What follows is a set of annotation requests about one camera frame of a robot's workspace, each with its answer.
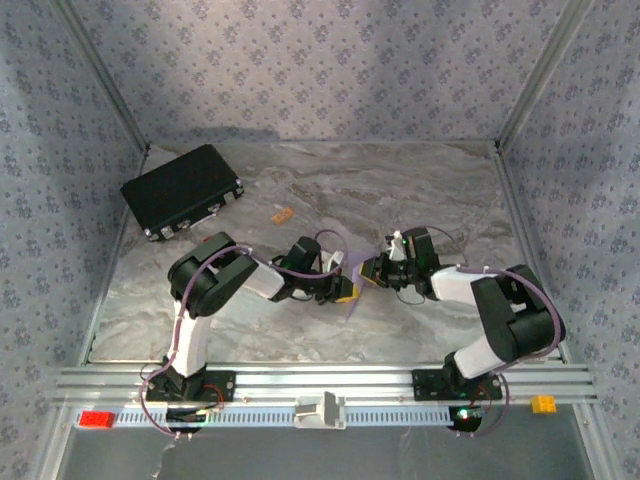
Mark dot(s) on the light purple paper sheet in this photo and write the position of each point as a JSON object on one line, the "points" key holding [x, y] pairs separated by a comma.
{"points": [[356, 262]]}

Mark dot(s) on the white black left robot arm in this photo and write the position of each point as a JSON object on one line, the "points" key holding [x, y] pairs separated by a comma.
{"points": [[215, 280]]}

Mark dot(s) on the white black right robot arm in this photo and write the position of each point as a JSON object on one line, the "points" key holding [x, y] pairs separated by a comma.
{"points": [[515, 310]]}

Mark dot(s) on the small orange toy brick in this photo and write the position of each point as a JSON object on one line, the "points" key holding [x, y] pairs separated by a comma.
{"points": [[281, 215]]}

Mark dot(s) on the black briefcase with metal latches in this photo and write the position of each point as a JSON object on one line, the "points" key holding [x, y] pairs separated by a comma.
{"points": [[180, 187]]}

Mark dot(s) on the yellow toy brick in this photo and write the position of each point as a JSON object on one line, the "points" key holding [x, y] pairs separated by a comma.
{"points": [[543, 404]]}

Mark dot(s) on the chunky red toy brick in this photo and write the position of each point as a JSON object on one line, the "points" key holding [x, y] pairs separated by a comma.
{"points": [[97, 420]]}

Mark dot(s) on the white right camera mount bracket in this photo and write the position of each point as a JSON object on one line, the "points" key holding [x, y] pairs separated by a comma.
{"points": [[395, 247]]}

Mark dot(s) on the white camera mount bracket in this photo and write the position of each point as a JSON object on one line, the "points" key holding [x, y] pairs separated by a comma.
{"points": [[395, 247], [332, 262]]}

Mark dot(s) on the white left camera mount bracket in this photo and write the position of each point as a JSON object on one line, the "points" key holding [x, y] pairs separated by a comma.
{"points": [[332, 262]]}

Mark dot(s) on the aluminium mounting rail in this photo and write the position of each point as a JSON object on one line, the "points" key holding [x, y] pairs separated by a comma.
{"points": [[350, 380]]}

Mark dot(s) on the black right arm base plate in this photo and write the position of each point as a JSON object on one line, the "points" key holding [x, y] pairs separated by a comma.
{"points": [[425, 385]]}

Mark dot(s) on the white plastic bracket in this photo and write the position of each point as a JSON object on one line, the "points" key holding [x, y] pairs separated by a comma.
{"points": [[320, 412]]}

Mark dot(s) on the aluminium frame side rail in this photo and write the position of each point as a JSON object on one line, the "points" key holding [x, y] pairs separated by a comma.
{"points": [[530, 250], [101, 300]]}

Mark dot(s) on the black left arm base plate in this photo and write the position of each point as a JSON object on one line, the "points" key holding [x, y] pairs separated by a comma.
{"points": [[225, 385]]}

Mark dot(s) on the aluminium frame post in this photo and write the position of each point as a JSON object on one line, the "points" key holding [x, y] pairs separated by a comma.
{"points": [[541, 75], [105, 75]]}

